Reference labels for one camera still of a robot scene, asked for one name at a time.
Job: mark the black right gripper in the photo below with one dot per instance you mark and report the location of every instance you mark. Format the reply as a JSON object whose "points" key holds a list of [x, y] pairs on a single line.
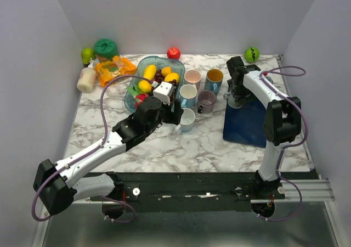
{"points": [[239, 99]]}

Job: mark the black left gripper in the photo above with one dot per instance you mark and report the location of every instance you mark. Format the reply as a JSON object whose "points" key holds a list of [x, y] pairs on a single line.
{"points": [[173, 117]]}

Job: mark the blue butterfly mug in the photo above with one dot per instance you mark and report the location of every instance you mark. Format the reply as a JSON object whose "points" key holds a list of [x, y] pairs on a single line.
{"points": [[213, 81]]}

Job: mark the grey white mug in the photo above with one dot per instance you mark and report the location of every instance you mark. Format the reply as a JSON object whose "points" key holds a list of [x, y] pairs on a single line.
{"points": [[230, 100]]}

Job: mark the light blue white mug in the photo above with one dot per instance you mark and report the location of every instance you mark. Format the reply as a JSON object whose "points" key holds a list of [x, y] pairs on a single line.
{"points": [[186, 121]]}

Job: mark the light blue faceted mug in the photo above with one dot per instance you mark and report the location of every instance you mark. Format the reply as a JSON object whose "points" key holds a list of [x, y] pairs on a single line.
{"points": [[188, 95]]}

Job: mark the purple mug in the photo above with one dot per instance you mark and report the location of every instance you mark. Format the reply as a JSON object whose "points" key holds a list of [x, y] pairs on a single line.
{"points": [[205, 102]]}

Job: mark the pink mug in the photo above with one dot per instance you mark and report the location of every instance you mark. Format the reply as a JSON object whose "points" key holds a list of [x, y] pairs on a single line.
{"points": [[192, 77]]}

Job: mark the dark teal mug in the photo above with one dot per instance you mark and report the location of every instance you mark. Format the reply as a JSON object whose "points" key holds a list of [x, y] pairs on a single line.
{"points": [[269, 79]]}

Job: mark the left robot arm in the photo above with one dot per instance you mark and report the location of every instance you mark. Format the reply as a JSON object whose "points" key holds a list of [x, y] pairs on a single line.
{"points": [[55, 184]]}

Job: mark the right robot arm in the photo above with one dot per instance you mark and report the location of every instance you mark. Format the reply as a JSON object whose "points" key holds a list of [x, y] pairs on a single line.
{"points": [[282, 121]]}

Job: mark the green black ball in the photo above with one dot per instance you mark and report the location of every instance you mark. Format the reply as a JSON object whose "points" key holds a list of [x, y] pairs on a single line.
{"points": [[252, 54]]}

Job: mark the red dragon fruit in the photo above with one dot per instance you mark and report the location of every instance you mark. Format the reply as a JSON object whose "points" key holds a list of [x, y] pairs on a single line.
{"points": [[137, 94]]}

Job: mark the yellow lemon left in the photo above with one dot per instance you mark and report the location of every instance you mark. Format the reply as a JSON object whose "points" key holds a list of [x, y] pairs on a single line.
{"points": [[145, 86]]}

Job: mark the yellow lemon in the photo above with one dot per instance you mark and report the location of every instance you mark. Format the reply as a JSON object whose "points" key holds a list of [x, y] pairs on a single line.
{"points": [[145, 86], [172, 77]]}

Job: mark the dark purple grapes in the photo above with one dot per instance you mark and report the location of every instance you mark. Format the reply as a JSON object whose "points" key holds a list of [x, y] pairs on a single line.
{"points": [[159, 78]]}

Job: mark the yellow mango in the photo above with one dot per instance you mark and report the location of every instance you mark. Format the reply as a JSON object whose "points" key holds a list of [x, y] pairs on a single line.
{"points": [[149, 72]]}

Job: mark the yellow lemon right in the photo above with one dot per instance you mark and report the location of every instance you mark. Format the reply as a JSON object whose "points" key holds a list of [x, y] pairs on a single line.
{"points": [[172, 77]]}

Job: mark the small orange fruit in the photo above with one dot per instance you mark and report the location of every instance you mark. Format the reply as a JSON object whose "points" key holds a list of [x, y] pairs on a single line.
{"points": [[166, 71]]}

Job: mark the orange snack bag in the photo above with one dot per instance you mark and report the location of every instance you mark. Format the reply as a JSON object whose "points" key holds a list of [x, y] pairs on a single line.
{"points": [[112, 68]]}

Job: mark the dark blue tray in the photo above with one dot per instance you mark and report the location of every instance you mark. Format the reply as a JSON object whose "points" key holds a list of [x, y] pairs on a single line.
{"points": [[245, 124]]}

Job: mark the red apple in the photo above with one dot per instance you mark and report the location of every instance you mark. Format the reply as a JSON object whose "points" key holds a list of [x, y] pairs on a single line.
{"points": [[173, 53]]}

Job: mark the cream lotion bottle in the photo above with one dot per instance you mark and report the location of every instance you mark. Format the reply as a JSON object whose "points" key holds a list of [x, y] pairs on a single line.
{"points": [[87, 78]]}

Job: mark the green pear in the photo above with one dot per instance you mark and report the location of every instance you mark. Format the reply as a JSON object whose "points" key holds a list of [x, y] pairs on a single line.
{"points": [[87, 54]]}

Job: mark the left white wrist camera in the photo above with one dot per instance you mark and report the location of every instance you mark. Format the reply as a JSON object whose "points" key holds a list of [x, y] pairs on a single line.
{"points": [[163, 92]]}

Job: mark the black table frame rail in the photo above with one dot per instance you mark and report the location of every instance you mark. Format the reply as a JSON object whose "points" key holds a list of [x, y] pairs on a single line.
{"points": [[192, 192]]}

